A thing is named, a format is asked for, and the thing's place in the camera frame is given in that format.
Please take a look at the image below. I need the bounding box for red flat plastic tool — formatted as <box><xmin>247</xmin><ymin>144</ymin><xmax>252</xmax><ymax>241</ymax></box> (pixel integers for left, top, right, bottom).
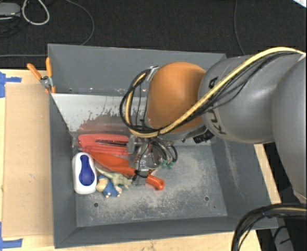
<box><xmin>77</xmin><ymin>133</ymin><xmax>131</xmax><ymax>157</ymax></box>

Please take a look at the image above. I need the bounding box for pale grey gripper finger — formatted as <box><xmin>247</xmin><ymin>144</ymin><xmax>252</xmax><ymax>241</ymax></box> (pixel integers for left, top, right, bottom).
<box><xmin>127</xmin><ymin>135</ymin><xmax>139</xmax><ymax>154</ymax></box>
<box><xmin>132</xmin><ymin>161</ymin><xmax>148</xmax><ymax>187</ymax></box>

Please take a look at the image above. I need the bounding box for grey metal bin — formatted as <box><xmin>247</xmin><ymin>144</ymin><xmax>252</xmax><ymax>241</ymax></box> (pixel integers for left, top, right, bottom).
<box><xmin>47</xmin><ymin>43</ymin><xmax>279</xmax><ymax>249</ymax></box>

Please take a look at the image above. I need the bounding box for pale green toy dinosaur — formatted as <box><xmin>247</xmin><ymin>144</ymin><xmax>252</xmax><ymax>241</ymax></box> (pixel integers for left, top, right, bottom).
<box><xmin>94</xmin><ymin>163</ymin><xmax>133</xmax><ymax>191</ymax></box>

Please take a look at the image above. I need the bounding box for blue and tan toy animal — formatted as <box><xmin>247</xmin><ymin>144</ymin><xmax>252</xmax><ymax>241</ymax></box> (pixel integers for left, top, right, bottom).
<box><xmin>96</xmin><ymin>175</ymin><xmax>123</xmax><ymax>199</ymax></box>

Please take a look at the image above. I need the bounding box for orange plastic spatula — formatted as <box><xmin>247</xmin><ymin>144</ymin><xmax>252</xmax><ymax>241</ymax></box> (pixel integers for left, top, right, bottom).
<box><xmin>90</xmin><ymin>150</ymin><xmax>166</xmax><ymax>191</ymax></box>

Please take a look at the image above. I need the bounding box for white and blue bottle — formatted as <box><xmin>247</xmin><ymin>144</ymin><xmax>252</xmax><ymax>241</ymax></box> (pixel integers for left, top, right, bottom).
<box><xmin>72</xmin><ymin>152</ymin><xmax>98</xmax><ymax>195</ymax></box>

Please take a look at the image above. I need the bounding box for black cylinder on white bracket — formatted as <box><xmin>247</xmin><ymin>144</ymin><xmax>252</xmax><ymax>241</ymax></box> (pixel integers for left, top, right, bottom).
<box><xmin>182</xmin><ymin>128</ymin><xmax>215</xmax><ymax>145</ymax></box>

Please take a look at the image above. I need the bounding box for brown cardboard board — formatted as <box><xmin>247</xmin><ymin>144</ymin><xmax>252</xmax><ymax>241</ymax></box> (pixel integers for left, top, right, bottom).
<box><xmin>1</xmin><ymin>82</ymin><xmax>55</xmax><ymax>238</ymax></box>

